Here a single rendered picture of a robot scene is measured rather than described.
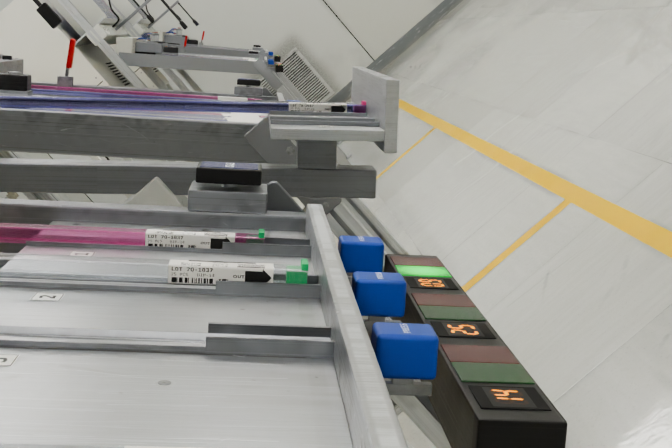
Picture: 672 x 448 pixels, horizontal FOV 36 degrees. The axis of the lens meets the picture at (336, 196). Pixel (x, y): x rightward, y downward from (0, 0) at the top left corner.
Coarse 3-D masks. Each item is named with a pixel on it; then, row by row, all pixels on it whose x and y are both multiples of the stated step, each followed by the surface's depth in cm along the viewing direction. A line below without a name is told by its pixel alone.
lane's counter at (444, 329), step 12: (432, 324) 59; (444, 324) 59; (456, 324) 60; (468, 324) 60; (480, 324) 60; (444, 336) 57; (456, 336) 57; (468, 336) 57; (480, 336) 57; (492, 336) 58
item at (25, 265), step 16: (0, 256) 59; (16, 256) 59; (32, 256) 59; (48, 256) 60; (64, 256) 60; (80, 256) 60; (0, 272) 59; (16, 272) 59; (32, 272) 59; (48, 272) 59; (64, 272) 59; (80, 272) 59; (96, 272) 59; (112, 272) 59; (128, 272) 59; (144, 272) 59; (160, 272) 59; (288, 272) 60; (304, 272) 60
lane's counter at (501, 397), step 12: (480, 396) 48; (492, 396) 48; (504, 396) 48; (516, 396) 48; (528, 396) 48; (540, 396) 48; (492, 408) 46; (504, 408) 46; (516, 408) 46; (528, 408) 46; (540, 408) 47
